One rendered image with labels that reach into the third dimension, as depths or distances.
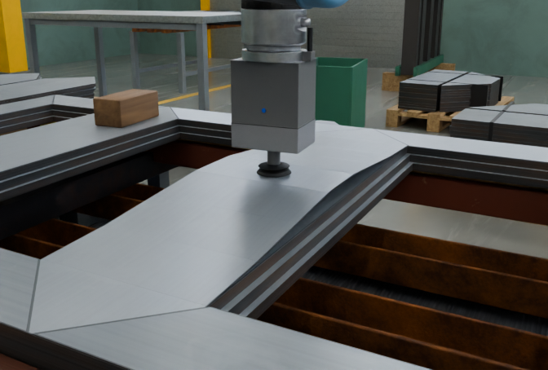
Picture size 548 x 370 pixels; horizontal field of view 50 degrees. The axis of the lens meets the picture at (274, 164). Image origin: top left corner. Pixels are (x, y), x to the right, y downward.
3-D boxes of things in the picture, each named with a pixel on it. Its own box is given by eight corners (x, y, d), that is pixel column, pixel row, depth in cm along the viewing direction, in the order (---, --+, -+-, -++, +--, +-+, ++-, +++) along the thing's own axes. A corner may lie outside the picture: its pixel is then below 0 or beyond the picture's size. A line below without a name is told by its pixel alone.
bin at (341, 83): (310, 125, 502) (311, 56, 486) (364, 129, 488) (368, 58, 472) (289, 141, 446) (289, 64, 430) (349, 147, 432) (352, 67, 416)
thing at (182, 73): (123, 89, 686) (117, 14, 662) (205, 72, 826) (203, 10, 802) (182, 94, 647) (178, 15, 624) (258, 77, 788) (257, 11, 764)
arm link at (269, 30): (256, 7, 72) (320, 8, 69) (257, 46, 73) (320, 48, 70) (229, 9, 65) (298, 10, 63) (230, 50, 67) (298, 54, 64)
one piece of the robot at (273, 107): (329, 24, 72) (325, 155, 76) (261, 24, 75) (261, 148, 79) (302, 29, 63) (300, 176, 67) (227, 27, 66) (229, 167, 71)
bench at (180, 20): (37, 146, 432) (21, 12, 405) (105, 128, 491) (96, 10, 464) (207, 175, 363) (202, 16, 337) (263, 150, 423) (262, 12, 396)
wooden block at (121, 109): (134, 113, 118) (132, 88, 116) (159, 116, 116) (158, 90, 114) (94, 125, 107) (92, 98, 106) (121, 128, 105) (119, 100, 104)
